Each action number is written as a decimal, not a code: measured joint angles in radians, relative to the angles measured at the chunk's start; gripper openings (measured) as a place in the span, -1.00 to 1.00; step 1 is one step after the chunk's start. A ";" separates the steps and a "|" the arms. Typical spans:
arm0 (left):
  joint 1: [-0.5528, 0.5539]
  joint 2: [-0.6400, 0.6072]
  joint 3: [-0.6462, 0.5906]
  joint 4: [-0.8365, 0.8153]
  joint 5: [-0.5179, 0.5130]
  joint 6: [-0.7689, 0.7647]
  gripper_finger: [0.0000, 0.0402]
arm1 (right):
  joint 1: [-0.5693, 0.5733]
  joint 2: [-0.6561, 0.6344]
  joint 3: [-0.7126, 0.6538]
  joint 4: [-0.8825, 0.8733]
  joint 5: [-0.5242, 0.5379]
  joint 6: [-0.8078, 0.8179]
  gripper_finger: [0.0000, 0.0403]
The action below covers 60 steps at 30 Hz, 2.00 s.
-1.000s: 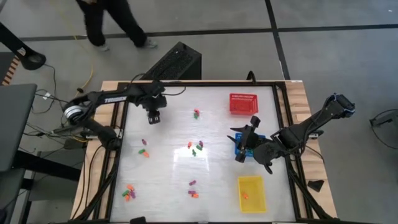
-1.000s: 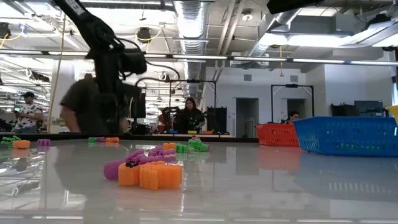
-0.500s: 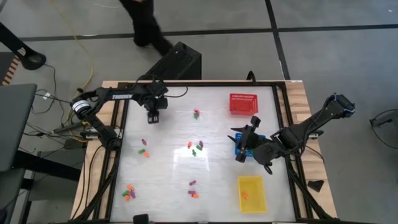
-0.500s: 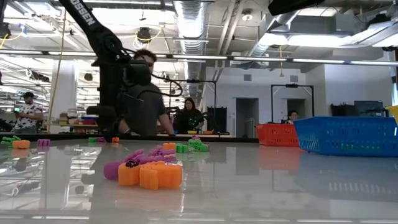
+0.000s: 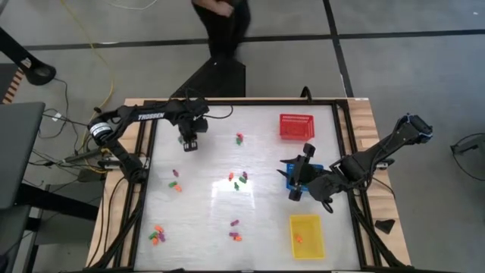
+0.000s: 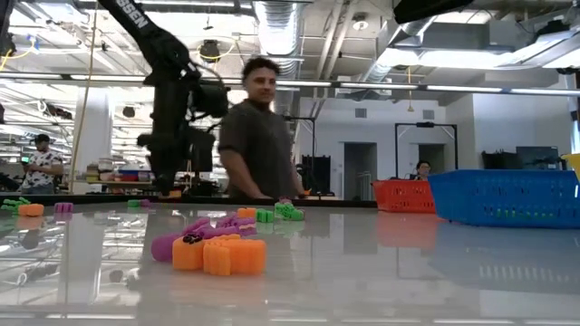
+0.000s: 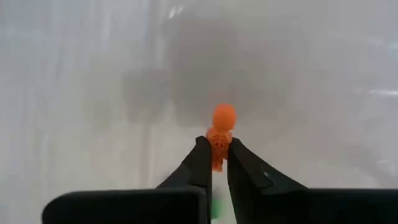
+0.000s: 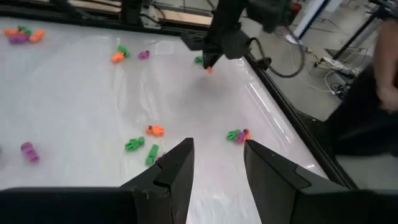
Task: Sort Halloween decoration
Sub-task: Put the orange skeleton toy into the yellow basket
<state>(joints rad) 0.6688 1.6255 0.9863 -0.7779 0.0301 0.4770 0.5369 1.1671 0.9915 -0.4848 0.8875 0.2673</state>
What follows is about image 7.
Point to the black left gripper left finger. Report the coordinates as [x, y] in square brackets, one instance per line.
[186, 186]

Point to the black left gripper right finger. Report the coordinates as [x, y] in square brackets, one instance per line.
[255, 186]

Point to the orange skeleton toy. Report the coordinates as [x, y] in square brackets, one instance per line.
[224, 118]

